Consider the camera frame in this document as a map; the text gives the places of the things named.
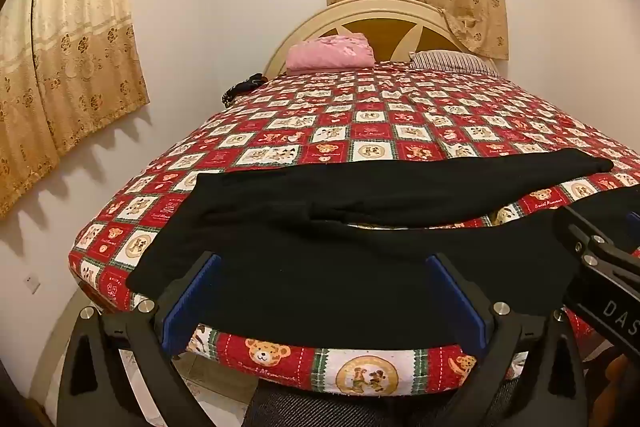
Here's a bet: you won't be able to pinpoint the dark bag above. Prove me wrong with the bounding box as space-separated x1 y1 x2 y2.
221 73 266 106

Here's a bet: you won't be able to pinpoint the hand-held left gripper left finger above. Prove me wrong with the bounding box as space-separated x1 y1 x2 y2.
57 252 222 427

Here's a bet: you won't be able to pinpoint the black pants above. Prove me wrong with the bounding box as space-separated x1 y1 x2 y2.
126 148 640 345

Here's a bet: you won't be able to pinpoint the striped pillow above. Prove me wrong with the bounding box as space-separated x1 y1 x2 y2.
409 50 501 78

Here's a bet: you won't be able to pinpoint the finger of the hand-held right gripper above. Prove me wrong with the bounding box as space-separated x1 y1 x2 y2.
552 204 640 289

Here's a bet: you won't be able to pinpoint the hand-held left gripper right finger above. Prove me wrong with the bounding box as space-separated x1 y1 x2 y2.
425 253 586 427

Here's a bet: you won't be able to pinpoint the cream wooden bed headboard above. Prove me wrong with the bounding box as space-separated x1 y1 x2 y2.
262 0 501 78

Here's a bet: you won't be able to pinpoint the red bear printed blanket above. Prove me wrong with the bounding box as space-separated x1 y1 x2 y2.
67 59 640 400

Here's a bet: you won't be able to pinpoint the pink pillow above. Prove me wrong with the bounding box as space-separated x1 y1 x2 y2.
286 33 376 72

